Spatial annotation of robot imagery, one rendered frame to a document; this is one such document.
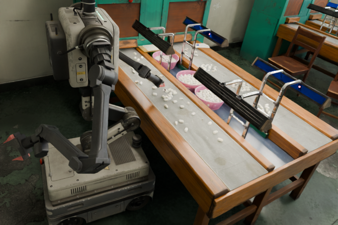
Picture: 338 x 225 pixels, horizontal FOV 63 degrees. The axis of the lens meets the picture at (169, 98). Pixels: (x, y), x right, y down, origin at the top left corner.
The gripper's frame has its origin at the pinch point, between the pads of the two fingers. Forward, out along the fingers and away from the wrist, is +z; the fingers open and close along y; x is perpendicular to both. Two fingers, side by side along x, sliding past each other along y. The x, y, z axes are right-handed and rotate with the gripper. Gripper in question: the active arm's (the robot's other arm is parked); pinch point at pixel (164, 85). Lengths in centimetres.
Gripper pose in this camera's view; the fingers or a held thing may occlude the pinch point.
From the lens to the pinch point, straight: 214.2
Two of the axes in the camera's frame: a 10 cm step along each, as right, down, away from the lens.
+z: 5.9, 3.6, 7.2
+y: -5.1, -5.2, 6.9
